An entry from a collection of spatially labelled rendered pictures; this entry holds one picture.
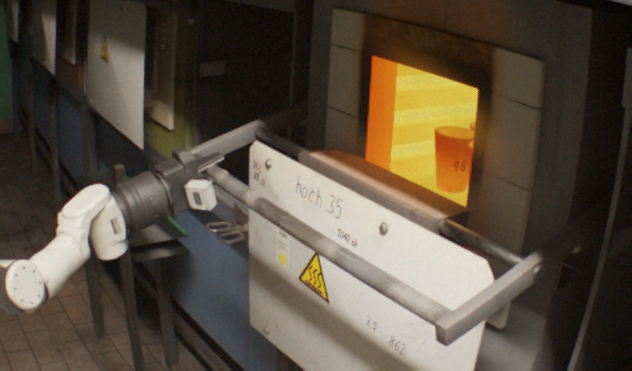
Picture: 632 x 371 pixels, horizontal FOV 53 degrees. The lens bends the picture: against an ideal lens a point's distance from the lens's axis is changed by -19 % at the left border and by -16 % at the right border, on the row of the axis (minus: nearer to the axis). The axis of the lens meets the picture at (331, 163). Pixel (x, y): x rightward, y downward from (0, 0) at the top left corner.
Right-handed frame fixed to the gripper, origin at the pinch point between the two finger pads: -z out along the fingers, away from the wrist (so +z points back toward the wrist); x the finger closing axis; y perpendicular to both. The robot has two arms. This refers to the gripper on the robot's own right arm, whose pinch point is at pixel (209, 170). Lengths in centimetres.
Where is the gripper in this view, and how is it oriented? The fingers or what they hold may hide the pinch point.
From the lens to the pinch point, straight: 129.5
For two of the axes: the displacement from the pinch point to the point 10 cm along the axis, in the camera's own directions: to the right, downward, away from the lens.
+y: -5.8, -2.9, 7.6
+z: -8.0, 3.8, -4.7
